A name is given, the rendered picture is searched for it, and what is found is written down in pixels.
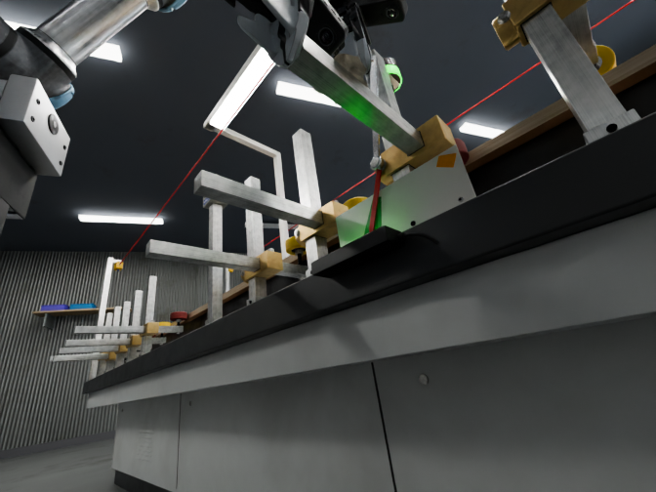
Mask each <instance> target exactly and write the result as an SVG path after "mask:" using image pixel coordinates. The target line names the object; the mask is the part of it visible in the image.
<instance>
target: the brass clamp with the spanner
mask: <svg viewBox="0 0 656 492"><path fill-rule="evenodd" d="M416 130H417V131H419V132H420V135H421V138H422V141H423V144H424V146H422V147H421V148H419V149H418V150H416V151H415V152H413V153H411V154H410V155H407V154H406V153H405V152H403V151H402V150H400V149H399V148H398V147H396V146H395V145H393V146H391V147H390V148H388V149H387V150H386V151H384V152H383V153H381V156H382V158H383V159H385V160H386V162H387V166H386V168H385V170H384V171H383V172H382V175H381V182H382V183H383V184H384V185H390V184H392V183H393V178H392V175H393V174H394V173H396V172H398V171H399V170H401V169H402V168H404V167H405V166H407V165H410V166H411V167H413V168H414V169H416V168H418V167H420V166H421V165H423V164H425V163H426V162H428V161H430V160H431V159H433V158H434V157H435V156H437V155H438V154H440V153H442V152H443V151H445V150H447V149H448V148H450V147H451V146H453V145H455V144H456V143H455V140H454V137H453V135H452V132H451V130H450V128H449V127H448V126H447V125H446V124H445V123H444V122H443V121H442V120H441V119H440V118H439V117H438V116H437V115H435V116H434V117H433V118H431V119H430V120H429V121H427V122H426V123H424V124H423V125H421V126H420V127H419V128H417V129H416Z"/></svg>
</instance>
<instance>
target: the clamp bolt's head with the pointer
mask: <svg viewBox="0 0 656 492"><path fill-rule="evenodd" d="M384 161H385V164H384V167H383V168H382V169H381V170H380V171H376V172H377V174H376V180H375V188H374V195H373V203H372V211H371V218H370V225H369V232H371V231H373V230H374V228H375V221H376V214H377V206H378V198H379V190H380V183H381V175H382V172H383V171H384V170H385V168H386V166H387V162H386V160H385V159H384ZM379 163H380V159H379V158H378V157H376V158H373V159H372V161H371V166H372V168H376V167H377V166H378V165H379Z"/></svg>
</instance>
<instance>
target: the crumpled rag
mask: <svg viewBox="0 0 656 492"><path fill-rule="evenodd" d="M334 60H335V61H336V62H338V63H339V64H340V65H341V66H342V67H344V68H345V69H346V70H347V71H348V72H349V73H351V74H352V75H353V76H354V77H355V78H356V79H358V80H359V81H360V82H361V83H362V84H363V85H365V86H366V87H367V88H368V86H369V85H368V84H367V82H366V81H365V80H364V79H363V75H365V74H364V73H365V72H366V69H367V68H366V67H365V66H364V65H363V63H362V62H361V60H360V59H359V57H357V56H352V55H349V54H338V55H337V56H336V57H334Z"/></svg>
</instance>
